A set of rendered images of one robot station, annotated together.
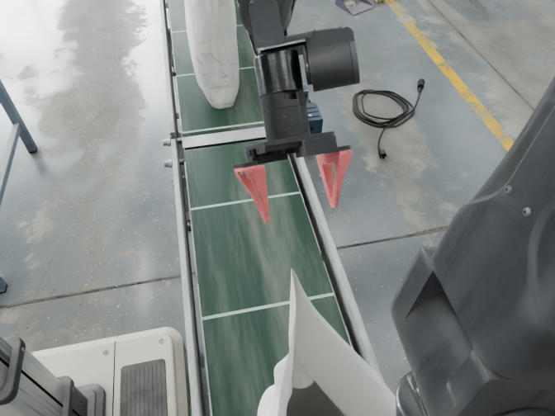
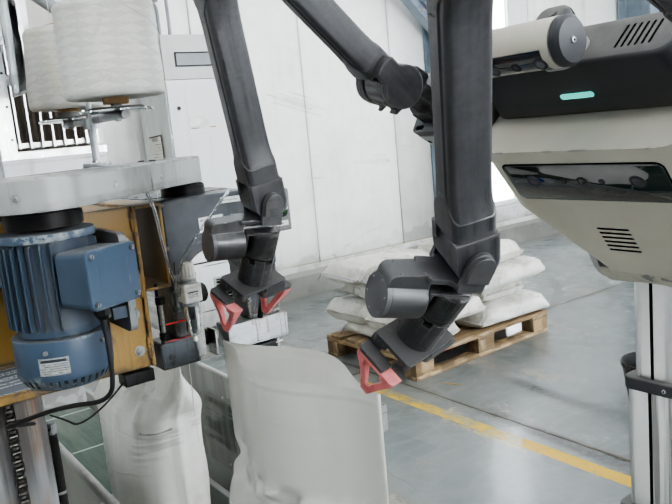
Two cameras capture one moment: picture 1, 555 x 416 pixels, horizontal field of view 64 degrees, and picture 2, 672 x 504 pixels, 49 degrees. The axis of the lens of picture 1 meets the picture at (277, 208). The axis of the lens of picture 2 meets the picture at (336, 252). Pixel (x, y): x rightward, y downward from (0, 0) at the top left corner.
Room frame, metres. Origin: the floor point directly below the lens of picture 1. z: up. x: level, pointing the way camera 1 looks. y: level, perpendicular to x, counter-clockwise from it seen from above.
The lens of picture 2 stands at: (1.26, -0.48, 1.45)
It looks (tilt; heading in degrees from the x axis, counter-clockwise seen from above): 10 degrees down; 156
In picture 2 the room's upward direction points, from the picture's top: 5 degrees counter-clockwise
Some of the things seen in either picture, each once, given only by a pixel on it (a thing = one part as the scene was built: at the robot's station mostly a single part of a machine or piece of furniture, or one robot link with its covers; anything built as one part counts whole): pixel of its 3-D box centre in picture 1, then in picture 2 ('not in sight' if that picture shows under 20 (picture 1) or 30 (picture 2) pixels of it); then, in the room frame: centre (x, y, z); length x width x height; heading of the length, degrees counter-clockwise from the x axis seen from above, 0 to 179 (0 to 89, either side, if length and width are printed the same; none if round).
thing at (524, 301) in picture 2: not in sight; (494, 306); (-2.59, 2.28, 0.20); 0.67 x 0.43 x 0.15; 102
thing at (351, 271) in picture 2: not in sight; (377, 265); (-2.85, 1.59, 0.56); 0.66 x 0.43 x 0.15; 99
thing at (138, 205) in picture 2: not in sight; (132, 243); (-0.26, -0.26, 1.26); 0.22 x 0.05 x 0.16; 12
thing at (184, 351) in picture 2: not in sight; (174, 350); (-0.18, -0.22, 1.04); 0.08 x 0.06 x 0.05; 102
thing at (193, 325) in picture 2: not in sight; (193, 320); (-0.12, -0.19, 1.11); 0.03 x 0.03 x 0.06
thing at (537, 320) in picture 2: not in sight; (438, 332); (-2.73, 1.93, 0.07); 1.20 x 0.82 x 0.14; 104
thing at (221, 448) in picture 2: not in sight; (237, 439); (-0.83, 0.04, 0.53); 1.05 x 0.02 x 0.41; 12
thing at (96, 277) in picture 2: not in sight; (100, 282); (0.10, -0.37, 1.25); 0.10 x 0.08 x 0.12; 127
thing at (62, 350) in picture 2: not in sight; (57, 305); (0.01, -0.43, 1.21); 0.15 x 0.15 x 0.25
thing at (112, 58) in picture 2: not in sight; (108, 51); (-0.03, -0.29, 1.61); 0.17 x 0.17 x 0.17
